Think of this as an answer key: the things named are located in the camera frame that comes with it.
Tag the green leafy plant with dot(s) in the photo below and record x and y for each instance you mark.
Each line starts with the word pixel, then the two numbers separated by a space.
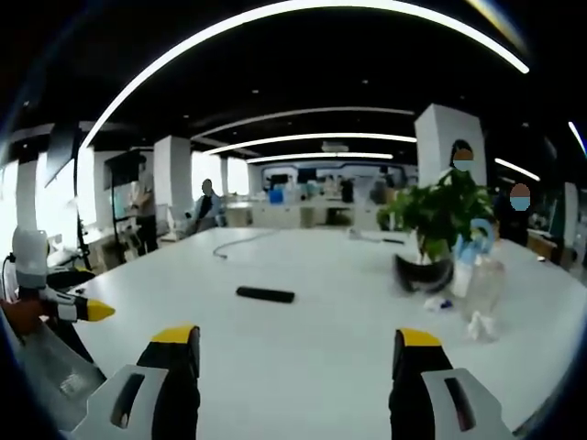
pixel 435 211

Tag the black tripod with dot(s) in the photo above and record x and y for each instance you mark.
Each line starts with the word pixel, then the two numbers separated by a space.
pixel 83 243

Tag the row of white desks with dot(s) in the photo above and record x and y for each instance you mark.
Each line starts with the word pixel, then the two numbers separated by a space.
pixel 293 214

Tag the short ceiling light strip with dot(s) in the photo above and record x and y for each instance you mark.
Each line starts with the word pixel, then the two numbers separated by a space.
pixel 518 168

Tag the clear plastic bottle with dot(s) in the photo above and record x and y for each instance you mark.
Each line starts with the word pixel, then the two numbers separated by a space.
pixel 472 249
pixel 486 286

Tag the black remote control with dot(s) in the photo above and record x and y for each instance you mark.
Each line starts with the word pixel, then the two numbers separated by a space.
pixel 265 294

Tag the black plant pot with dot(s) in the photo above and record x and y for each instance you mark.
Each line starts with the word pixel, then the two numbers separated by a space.
pixel 424 274

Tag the crumpled white tissue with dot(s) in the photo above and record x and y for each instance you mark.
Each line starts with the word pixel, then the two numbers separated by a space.
pixel 481 326

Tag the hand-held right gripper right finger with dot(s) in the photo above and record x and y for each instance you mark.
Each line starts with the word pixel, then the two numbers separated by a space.
pixel 415 366

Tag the straight ceiling light strip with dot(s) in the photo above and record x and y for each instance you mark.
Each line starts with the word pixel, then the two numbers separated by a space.
pixel 312 137
pixel 321 157

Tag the black screen on stand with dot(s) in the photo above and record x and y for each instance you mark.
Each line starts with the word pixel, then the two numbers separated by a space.
pixel 121 167

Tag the small white blue wrapper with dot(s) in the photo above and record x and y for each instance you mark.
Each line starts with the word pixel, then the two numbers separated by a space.
pixel 438 304

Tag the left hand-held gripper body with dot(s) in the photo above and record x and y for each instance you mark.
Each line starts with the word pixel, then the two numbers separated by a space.
pixel 30 256

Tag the small flat black item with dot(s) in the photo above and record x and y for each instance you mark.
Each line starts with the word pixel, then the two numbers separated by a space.
pixel 393 241

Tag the person's left hand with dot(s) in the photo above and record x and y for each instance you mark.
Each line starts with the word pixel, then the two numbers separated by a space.
pixel 22 317

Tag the long curved ceiling light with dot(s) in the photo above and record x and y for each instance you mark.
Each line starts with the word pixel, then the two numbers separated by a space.
pixel 192 43

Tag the blue box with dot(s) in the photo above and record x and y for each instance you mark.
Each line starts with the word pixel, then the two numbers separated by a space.
pixel 276 197

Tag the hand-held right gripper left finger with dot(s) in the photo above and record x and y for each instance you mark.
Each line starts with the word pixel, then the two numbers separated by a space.
pixel 170 366

